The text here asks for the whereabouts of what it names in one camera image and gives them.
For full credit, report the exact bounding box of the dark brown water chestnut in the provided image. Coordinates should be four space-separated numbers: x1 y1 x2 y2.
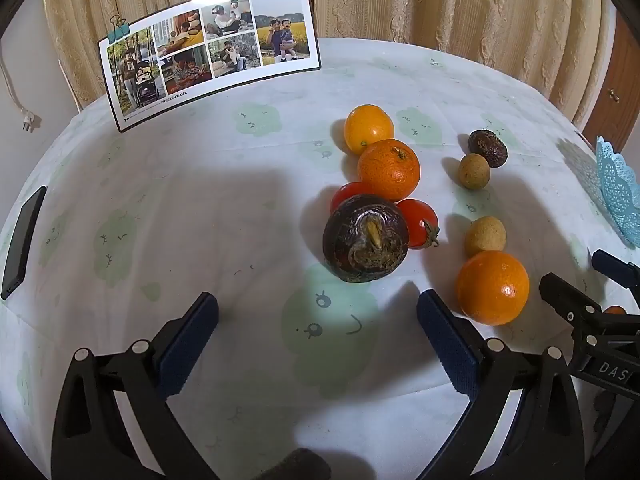
468 129 509 168
322 195 411 283

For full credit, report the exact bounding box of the black phone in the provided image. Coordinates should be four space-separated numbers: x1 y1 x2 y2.
0 185 48 302

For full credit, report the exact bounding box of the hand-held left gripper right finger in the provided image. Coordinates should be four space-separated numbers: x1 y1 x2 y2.
416 289 587 480

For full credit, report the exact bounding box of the white power plug cable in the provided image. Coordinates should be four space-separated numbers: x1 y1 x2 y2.
0 52 43 133

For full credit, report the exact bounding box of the teal binder clip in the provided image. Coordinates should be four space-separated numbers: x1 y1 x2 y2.
108 15 131 45

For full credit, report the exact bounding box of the brown wooden door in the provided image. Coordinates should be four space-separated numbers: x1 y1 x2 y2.
582 10 640 148

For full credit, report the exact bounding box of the photo collage card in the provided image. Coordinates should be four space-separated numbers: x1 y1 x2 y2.
98 0 322 133

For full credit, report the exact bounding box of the light blue lattice basket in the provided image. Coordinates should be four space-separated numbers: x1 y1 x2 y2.
595 135 640 250

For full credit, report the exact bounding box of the tan longan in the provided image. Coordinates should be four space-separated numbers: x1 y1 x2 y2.
464 216 507 258
459 153 490 191

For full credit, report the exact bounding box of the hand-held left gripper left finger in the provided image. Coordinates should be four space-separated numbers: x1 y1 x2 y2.
51 291 221 480

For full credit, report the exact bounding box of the yellow-orange smooth orange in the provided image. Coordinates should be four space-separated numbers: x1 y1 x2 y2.
343 104 395 156

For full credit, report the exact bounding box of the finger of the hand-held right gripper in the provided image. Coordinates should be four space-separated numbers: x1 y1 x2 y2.
538 272 603 331
591 248 640 291

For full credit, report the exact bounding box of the orange mandarin with stem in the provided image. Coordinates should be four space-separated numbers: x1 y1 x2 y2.
357 138 422 203

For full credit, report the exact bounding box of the red tomato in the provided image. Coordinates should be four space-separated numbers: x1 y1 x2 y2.
397 199 441 250
329 181 373 216

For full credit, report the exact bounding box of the white printed tablecloth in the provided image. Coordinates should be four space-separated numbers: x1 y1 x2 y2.
0 36 640 480

